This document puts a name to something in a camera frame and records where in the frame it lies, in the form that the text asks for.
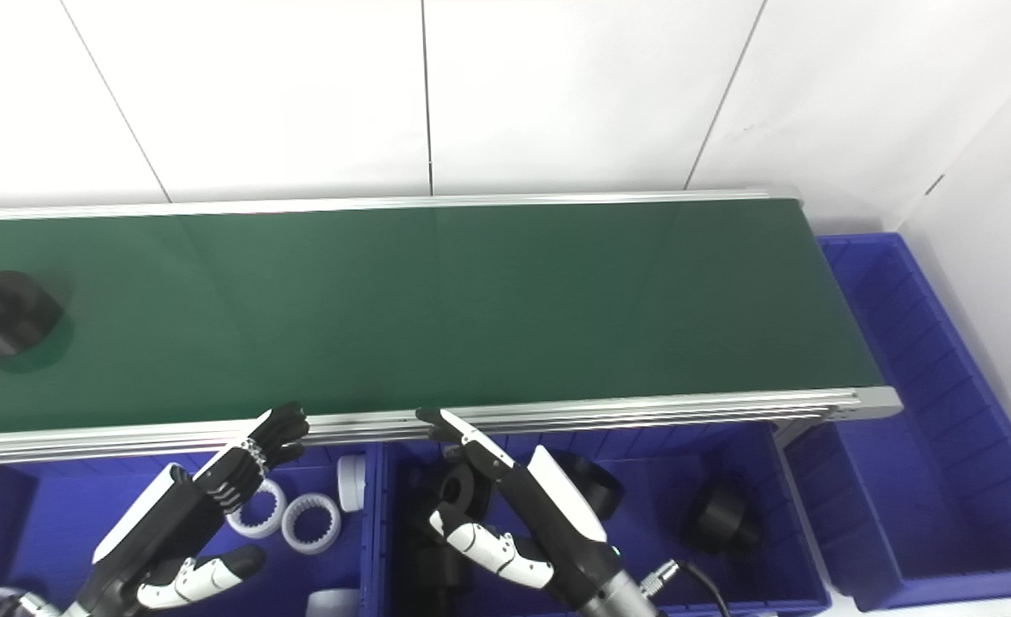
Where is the white toothed ring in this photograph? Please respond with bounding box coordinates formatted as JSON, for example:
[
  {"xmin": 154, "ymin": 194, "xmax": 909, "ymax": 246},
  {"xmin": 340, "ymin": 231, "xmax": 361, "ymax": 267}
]
[
  {"xmin": 281, "ymin": 494, "xmax": 342, "ymax": 555},
  {"xmin": 226, "ymin": 478, "xmax": 288, "ymax": 539}
]

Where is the green conveyor belt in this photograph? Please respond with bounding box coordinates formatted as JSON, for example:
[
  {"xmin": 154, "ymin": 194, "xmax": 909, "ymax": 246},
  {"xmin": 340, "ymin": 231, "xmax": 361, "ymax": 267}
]
[{"xmin": 0, "ymin": 188, "xmax": 903, "ymax": 468}]

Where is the blue bin with black parts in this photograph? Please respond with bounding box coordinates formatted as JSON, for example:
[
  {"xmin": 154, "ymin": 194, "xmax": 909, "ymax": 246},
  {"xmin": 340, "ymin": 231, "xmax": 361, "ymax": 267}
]
[{"xmin": 368, "ymin": 422, "xmax": 833, "ymax": 617}]

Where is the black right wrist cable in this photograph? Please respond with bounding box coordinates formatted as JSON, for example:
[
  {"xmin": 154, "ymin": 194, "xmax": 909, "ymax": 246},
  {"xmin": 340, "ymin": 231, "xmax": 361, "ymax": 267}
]
[{"xmin": 639, "ymin": 559, "xmax": 734, "ymax": 617}]

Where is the blue bin with white parts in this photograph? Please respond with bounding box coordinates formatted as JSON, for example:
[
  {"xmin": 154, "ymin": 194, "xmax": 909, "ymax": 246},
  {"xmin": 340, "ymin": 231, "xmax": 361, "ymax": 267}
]
[{"xmin": 0, "ymin": 441, "xmax": 382, "ymax": 617}]

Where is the white round disc part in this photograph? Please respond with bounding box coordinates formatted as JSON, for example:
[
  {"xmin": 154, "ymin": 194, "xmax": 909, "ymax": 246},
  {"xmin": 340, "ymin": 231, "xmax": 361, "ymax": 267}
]
[{"xmin": 337, "ymin": 454, "xmax": 368, "ymax": 513}]

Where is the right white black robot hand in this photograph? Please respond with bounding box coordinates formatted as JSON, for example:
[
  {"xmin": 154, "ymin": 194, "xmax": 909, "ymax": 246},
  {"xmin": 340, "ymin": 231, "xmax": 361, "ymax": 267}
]
[{"xmin": 416, "ymin": 407, "xmax": 624, "ymax": 606}]

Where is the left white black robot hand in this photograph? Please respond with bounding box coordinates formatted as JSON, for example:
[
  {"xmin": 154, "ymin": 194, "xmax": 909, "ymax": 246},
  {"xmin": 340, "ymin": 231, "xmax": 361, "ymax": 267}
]
[{"xmin": 90, "ymin": 401, "xmax": 311, "ymax": 614}]

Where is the white cylinder part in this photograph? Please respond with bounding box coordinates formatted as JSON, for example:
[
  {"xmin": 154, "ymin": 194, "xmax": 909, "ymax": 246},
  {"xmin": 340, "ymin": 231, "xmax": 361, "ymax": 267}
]
[{"xmin": 306, "ymin": 588, "xmax": 361, "ymax": 617}]

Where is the empty blue bin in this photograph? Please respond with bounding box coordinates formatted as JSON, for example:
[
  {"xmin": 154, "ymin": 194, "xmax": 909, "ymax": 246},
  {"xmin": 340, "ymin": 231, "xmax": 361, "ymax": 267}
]
[{"xmin": 784, "ymin": 233, "xmax": 1011, "ymax": 612}]

